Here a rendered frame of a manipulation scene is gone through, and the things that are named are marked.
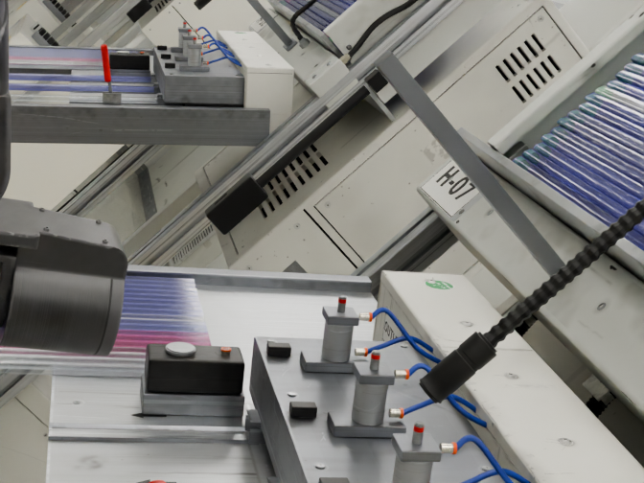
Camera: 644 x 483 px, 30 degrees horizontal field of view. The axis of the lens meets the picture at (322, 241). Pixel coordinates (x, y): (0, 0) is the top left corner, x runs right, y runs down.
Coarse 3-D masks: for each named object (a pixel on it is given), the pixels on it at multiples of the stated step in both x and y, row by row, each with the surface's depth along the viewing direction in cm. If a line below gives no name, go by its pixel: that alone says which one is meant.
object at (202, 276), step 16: (128, 272) 124; (144, 272) 124; (160, 272) 125; (176, 272) 125; (192, 272) 125; (208, 272) 126; (224, 272) 127; (240, 272) 127; (256, 272) 128; (272, 272) 129; (288, 272) 129; (304, 288) 128; (320, 288) 128; (336, 288) 129; (352, 288) 129; (368, 288) 130
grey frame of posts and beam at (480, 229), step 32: (448, 160) 133; (512, 192) 115; (416, 224) 133; (448, 224) 123; (480, 224) 115; (544, 224) 106; (384, 256) 132; (416, 256) 133; (480, 256) 115; (512, 256) 106; (608, 256) 96; (512, 288) 109; (576, 288) 95; (608, 288) 92; (640, 288) 89; (544, 320) 101; (576, 320) 91; (608, 320) 88; (640, 320) 86; (576, 352) 95; (608, 352) 86; (640, 352) 83; (608, 384) 91; (640, 384) 80; (640, 416) 85
